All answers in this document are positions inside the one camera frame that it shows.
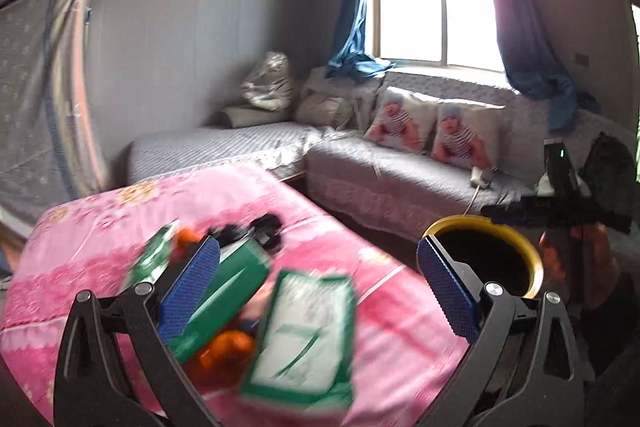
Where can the grey cushion bundle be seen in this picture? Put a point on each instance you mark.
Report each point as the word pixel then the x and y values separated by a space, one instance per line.
pixel 337 102

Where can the baby print pillow right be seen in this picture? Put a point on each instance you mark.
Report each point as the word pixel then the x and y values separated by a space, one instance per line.
pixel 468 134

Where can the purple curtain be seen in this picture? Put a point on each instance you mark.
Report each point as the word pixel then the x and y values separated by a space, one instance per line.
pixel 532 66

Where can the black plastic bag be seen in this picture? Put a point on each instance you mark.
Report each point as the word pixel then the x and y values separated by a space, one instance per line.
pixel 264 230

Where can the baby print pillow left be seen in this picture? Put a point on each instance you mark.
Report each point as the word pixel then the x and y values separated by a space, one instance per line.
pixel 404 120

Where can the baby print pillow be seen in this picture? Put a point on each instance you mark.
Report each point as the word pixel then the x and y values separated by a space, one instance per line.
pixel 468 134
pixel 404 120

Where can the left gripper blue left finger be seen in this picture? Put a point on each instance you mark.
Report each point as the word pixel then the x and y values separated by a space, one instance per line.
pixel 182 297

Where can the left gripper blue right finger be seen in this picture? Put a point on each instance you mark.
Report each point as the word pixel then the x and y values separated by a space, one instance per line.
pixel 457 302

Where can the white power adapter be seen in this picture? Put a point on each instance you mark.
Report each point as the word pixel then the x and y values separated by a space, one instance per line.
pixel 481 178

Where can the orange peel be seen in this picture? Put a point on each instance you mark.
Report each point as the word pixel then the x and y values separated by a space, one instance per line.
pixel 223 361

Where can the striped grey mattress leaning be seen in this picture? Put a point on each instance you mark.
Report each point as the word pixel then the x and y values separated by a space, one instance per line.
pixel 50 152

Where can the grey quilted sofa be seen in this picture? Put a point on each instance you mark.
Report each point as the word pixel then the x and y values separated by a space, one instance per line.
pixel 380 188

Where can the green tissue pack middle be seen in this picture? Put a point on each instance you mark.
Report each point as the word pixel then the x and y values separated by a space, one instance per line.
pixel 243 269

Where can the yellow rimmed trash bin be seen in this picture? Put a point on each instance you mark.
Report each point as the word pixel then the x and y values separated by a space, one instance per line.
pixel 495 253

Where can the small green white pack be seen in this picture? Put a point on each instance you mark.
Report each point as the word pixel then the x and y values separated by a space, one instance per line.
pixel 154 257

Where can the green white tissue pack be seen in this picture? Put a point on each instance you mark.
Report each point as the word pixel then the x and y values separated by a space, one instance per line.
pixel 305 347

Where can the silver plastic bag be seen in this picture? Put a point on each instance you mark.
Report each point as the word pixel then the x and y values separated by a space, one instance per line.
pixel 269 85

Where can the grey flat pillow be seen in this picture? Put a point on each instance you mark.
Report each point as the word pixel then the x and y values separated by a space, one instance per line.
pixel 236 117

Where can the orange snack bag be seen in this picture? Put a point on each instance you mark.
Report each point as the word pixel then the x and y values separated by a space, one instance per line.
pixel 582 254

